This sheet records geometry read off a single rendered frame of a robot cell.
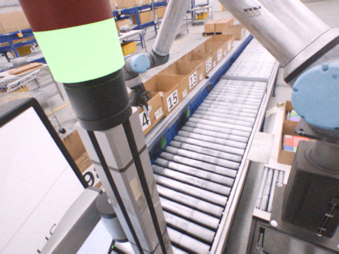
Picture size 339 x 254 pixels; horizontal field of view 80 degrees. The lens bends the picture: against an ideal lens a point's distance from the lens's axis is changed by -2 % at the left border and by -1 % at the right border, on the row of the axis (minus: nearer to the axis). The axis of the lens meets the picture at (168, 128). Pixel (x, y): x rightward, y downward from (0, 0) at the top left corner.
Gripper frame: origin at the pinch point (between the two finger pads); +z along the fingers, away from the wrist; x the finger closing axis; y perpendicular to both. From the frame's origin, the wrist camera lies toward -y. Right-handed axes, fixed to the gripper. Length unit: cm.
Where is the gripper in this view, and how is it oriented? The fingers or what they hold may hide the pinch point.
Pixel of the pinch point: (146, 116)
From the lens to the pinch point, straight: 127.1
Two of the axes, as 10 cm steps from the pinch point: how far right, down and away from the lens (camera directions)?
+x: -8.1, 0.4, 5.9
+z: 3.4, 8.4, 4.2
